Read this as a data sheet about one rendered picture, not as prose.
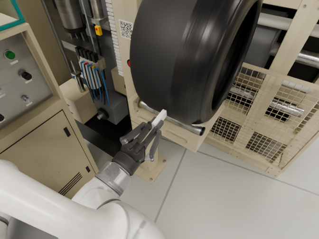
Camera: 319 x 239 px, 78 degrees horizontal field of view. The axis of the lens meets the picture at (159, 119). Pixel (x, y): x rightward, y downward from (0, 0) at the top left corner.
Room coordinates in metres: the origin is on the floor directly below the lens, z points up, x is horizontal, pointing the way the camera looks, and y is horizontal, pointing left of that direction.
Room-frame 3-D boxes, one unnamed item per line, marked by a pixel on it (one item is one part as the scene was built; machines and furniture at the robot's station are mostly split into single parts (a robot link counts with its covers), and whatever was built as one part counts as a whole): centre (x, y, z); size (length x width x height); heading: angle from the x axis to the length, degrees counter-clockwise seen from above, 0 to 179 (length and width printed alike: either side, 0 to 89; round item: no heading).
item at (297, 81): (0.90, -0.50, 0.65); 0.90 x 0.02 x 0.70; 56
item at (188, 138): (0.64, -0.04, 0.83); 0.36 x 0.09 x 0.06; 56
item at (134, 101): (0.85, 0.03, 0.90); 0.40 x 0.03 x 0.10; 146
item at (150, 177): (0.88, 0.10, 0.01); 0.27 x 0.27 x 0.02; 56
